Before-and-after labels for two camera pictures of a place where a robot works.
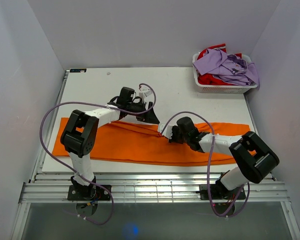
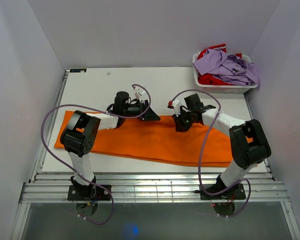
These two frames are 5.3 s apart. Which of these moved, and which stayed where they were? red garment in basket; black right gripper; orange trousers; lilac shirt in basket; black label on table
Moved: black right gripper; orange trousers
Stayed: red garment in basket; black label on table; lilac shirt in basket
